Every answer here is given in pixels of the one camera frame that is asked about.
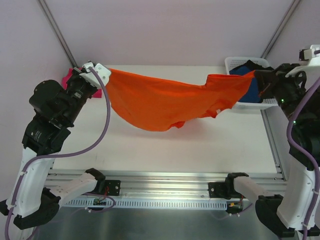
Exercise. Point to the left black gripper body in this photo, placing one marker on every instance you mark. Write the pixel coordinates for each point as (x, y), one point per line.
(81, 81)

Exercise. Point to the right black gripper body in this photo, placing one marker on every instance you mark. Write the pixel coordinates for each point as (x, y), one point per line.
(265, 81)

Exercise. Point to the orange t shirt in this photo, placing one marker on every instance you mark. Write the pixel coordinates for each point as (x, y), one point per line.
(156, 104)

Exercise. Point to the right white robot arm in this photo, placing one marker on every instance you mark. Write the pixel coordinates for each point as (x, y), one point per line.
(284, 215)

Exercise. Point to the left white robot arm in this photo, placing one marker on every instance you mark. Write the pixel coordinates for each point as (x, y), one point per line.
(31, 204)

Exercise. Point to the pink folded t shirt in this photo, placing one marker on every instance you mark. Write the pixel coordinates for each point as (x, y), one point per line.
(97, 94)

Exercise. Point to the blue t shirt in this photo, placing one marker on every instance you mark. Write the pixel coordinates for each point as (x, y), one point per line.
(251, 96)

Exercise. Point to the black t shirt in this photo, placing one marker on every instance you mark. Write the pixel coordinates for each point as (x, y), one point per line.
(260, 66)

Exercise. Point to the white plastic basket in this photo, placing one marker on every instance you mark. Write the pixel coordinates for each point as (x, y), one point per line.
(234, 62)

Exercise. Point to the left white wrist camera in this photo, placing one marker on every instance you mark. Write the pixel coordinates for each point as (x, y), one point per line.
(96, 74)

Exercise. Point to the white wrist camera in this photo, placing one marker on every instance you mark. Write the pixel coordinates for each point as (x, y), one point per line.
(96, 74)
(309, 60)

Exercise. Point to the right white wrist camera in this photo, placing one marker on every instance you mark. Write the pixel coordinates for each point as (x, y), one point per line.
(309, 60)

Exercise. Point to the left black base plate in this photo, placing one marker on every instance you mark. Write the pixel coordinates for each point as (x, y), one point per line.
(111, 188)

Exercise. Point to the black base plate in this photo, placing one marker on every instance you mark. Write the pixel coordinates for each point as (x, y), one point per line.
(111, 188)
(220, 190)

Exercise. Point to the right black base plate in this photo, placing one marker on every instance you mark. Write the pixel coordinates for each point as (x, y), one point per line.
(220, 190)

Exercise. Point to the white slotted cable duct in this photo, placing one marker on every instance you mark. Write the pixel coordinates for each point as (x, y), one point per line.
(131, 203)

